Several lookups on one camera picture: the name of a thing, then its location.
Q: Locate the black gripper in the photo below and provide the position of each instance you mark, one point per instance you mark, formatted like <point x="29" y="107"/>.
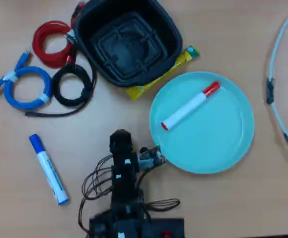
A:
<point x="122" y="161"/>

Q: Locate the yellow sachet packet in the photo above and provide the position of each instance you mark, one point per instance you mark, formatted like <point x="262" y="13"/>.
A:
<point x="139" y="90"/>

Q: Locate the teal round plate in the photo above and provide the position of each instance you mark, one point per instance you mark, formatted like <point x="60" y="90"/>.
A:
<point x="208" y="138"/>

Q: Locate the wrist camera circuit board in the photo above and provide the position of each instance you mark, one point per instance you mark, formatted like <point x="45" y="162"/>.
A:
<point x="151" y="158"/>

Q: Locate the black square plastic bowl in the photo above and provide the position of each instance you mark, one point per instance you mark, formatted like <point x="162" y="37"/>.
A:
<point x="124" y="49"/>

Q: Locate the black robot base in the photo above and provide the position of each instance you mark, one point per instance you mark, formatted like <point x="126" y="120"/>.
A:
<point x="156" y="228"/>

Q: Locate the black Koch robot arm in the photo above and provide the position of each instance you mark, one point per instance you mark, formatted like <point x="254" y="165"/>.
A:
<point x="125" y="193"/>

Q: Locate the blue and white marker pen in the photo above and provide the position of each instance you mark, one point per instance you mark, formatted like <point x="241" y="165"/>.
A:
<point x="49" y="171"/>

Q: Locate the red and white marker pen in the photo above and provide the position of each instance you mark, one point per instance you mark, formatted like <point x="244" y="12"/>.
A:
<point x="186" y="109"/>

